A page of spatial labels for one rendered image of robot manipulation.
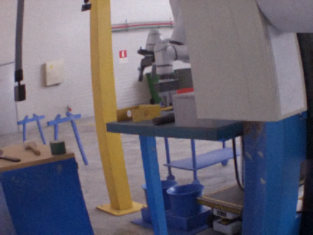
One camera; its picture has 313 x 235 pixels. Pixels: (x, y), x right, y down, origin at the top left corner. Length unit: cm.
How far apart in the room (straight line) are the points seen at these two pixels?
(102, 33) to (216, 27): 304
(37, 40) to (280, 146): 1146
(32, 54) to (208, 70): 1155
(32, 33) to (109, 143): 887
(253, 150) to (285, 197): 54
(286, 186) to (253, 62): 75
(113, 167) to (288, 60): 324
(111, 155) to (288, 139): 274
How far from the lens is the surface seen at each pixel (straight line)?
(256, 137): 123
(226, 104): 119
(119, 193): 430
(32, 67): 1263
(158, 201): 257
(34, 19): 1280
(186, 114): 195
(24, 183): 224
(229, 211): 311
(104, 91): 415
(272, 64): 107
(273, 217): 176
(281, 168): 168
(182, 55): 249
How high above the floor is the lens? 134
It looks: 7 degrees down
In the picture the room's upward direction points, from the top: 7 degrees counter-clockwise
